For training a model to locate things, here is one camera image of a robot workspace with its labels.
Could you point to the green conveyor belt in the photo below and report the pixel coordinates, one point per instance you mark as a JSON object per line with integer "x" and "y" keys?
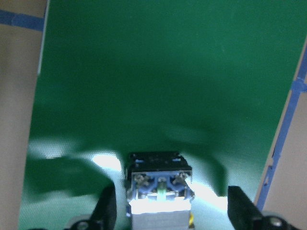
{"x": 207, "y": 78}

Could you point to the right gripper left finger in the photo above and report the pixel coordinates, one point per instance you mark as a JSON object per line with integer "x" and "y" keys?
{"x": 104, "y": 214}

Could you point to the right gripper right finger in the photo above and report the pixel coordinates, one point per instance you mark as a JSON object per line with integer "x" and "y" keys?
{"x": 242, "y": 212}

